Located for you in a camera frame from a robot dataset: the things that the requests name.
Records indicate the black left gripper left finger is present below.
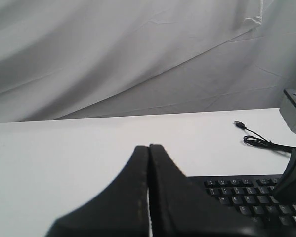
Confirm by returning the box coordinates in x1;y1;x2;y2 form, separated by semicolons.
46;146;149;237

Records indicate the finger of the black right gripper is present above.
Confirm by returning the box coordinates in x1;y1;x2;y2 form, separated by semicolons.
149;145;261;237

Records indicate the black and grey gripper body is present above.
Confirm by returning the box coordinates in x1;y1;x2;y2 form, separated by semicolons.
279;88;296;134

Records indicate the black curved left gripper right finger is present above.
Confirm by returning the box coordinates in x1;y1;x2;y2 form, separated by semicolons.
272;148;296;204

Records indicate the black acer keyboard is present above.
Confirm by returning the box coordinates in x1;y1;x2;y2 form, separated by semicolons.
190;174;296;237

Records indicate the grey backdrop cloth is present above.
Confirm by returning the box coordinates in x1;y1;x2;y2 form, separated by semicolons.
0;0;296;122

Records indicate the black usb cable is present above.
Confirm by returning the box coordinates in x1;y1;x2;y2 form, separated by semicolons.
233;120;296;154

